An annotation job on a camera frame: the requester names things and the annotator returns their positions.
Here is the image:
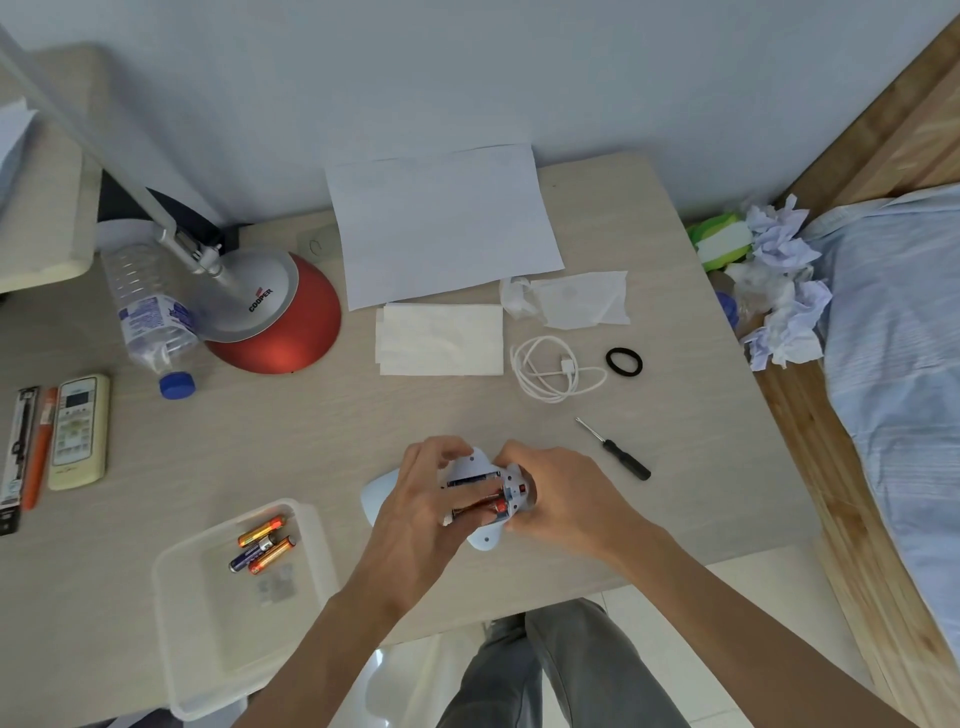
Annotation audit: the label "person's right hand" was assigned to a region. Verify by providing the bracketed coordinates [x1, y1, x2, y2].
[495, 442, 665, 582]

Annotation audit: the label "person's left hand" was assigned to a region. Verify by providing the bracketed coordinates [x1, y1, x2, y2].
[352, 437, 502, 612]

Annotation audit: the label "red orange battery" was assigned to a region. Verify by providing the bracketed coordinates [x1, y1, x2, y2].
[450, 501, 513, 525]

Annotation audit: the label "white battery-powered device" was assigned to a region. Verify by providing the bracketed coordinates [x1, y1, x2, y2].
[361, 446, 538, 553]

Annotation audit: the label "person's right forearm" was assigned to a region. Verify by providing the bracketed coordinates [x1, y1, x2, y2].
[603, 525, 927, 728]

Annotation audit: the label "person's left forearm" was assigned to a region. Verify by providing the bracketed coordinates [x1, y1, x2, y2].
[232, 573, 421, 728]

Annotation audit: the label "person's grey jeans legs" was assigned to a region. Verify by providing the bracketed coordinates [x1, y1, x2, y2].
[437, 598, 693, 728]

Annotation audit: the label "folded white tissue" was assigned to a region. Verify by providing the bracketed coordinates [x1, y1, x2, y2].
[374, 301, 506, 378]

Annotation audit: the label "white stool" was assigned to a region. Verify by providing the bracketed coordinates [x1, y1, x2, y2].
[358, 636, 489, 728]

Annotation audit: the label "small clear plastic piece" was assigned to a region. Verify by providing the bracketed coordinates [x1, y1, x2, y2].
[258, 568, 298, 603]

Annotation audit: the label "clear plastic wrapper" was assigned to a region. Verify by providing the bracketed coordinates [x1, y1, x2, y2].
[500, 270, 630, 330]

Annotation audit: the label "dark purple battery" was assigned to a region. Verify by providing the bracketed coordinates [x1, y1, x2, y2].
[228, 535, 276, 574]

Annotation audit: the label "red and silver desk lamp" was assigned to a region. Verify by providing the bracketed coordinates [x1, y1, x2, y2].
[0, 21, 343, 375]

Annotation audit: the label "white paper sheet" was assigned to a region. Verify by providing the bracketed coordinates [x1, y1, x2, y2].
[324, 143, 566, 311]

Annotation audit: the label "clear plastic container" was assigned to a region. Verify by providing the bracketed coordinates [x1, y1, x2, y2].
[151, 498, 341, 723]

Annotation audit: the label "pile of crumpled tissues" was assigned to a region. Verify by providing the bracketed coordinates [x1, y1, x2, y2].
[738, 193, 835, 373]

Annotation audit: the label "green wet wipes pack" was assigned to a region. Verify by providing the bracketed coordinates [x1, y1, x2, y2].
[687, 211, 754, 272]

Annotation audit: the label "clear plastic water bottle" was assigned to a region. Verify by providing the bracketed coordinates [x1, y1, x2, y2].
[100, 240, 201, 401]

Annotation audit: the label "beige remote control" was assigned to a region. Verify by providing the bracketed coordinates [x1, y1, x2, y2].
[48, 373, 112, 492]

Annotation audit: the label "light blue bed sheet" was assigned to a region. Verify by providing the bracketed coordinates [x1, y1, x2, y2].
[801, 183, 960, 625]

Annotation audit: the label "orange pen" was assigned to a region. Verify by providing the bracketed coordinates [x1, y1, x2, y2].
[21, 386, 60, 512]

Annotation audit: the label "black packaged pen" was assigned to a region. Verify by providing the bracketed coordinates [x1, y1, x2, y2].
[0, 386, 42, 538]

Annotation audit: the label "beige side shelf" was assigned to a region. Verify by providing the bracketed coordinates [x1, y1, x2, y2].
[0, 43, 104, 295]

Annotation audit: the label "black handled screwdriver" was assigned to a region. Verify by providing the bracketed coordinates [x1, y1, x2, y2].
[575, 417, 652, 482]

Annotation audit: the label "white coiled charging cable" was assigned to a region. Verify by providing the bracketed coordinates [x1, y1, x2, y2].
[509, 334, 608, 405]

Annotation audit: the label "wooden bed frame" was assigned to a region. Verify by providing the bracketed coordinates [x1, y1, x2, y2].
[705, 15, 960, 728]

